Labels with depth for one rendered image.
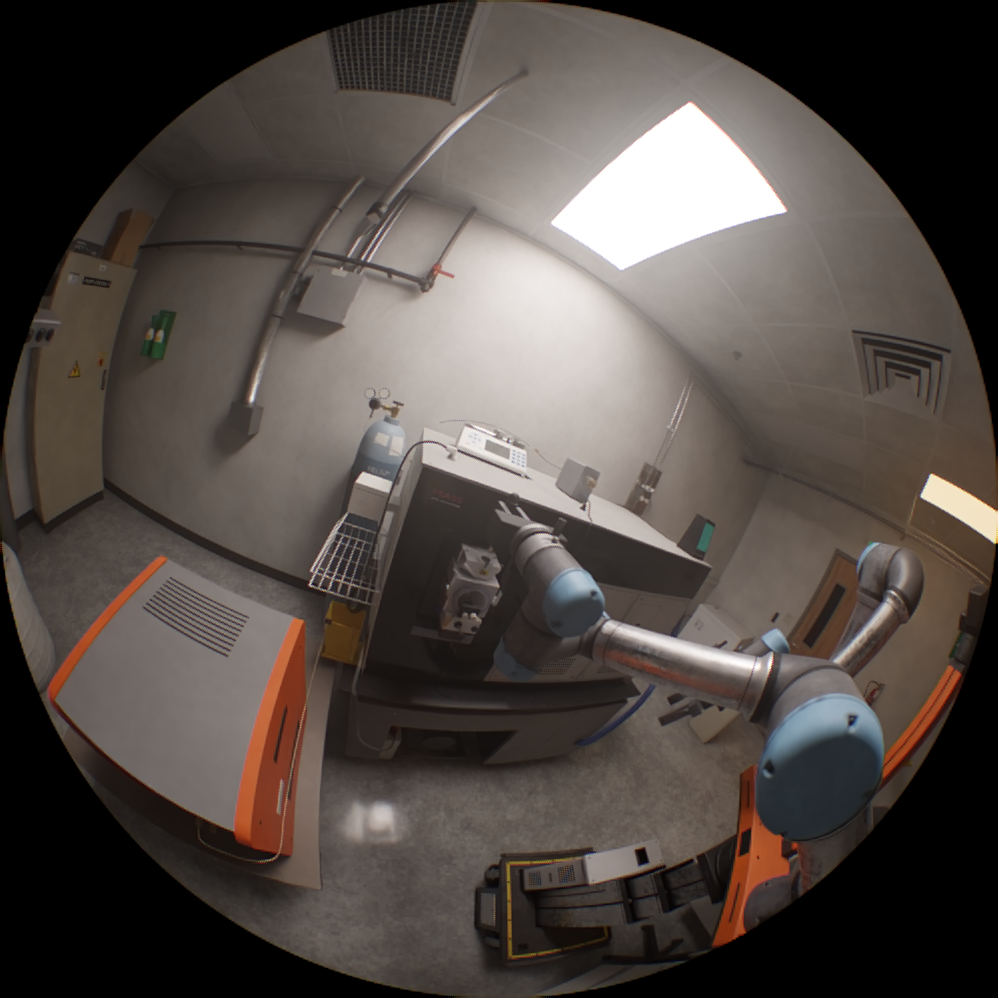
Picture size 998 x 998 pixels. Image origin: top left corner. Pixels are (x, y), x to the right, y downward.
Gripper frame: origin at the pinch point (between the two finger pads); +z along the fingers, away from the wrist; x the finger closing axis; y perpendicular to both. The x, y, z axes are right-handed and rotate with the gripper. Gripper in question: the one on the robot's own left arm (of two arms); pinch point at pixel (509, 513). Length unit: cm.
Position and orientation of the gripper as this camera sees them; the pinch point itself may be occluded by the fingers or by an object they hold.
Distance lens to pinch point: 59.8
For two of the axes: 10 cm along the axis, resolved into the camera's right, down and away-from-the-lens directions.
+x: -8.9, -3.0, -3.5
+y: 4.0, -8.9, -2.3
